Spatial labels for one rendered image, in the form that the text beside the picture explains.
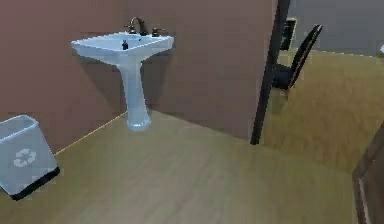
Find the black chair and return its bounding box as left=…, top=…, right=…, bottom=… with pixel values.
left=271, top=24, right=324, bottom=100

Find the dark bronze sink faucet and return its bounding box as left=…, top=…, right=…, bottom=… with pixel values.
left=124, top=16, right=166, bottom=38

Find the grey recycling bin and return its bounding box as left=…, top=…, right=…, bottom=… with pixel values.
left=0, top=114, right=61, bottom=202

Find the dark brown room door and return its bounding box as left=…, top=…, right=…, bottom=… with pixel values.
left=351, top=121, right=384, bottom=224

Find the white pedestal sink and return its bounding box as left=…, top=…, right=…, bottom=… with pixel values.
left=70, top=31, right=175, bottom=131

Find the dark framed wall picture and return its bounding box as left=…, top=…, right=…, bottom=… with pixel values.
left=279, top=17, right=298, bottom=52

